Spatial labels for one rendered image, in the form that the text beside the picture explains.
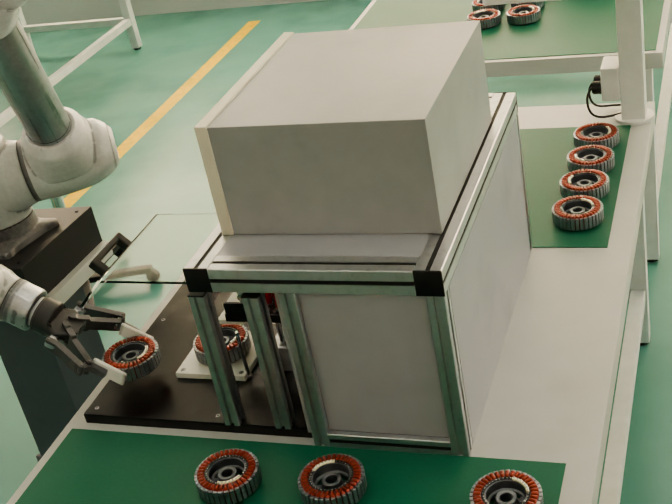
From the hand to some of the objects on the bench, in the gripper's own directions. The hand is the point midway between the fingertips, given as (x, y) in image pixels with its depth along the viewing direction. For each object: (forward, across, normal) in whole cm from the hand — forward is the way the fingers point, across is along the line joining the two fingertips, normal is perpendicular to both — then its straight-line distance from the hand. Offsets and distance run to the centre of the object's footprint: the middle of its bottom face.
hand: (130, 356), depth 212 cm
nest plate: (+16, -9, +2) cm, 19 cm away
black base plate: (+19, -21, +1) cm, 28 cm away
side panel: (+52, +12, +21) cm, 57 cm away
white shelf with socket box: (+68, -111, +30) cm, 134 cm away
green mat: (+37, +43, +12) cm, 58 cm away
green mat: (+38, -86, +12) cm, 94 cm away
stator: (+46, +24, +17) cm, 55 cm away
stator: (+30, +24, +8) cm, 39 cm away
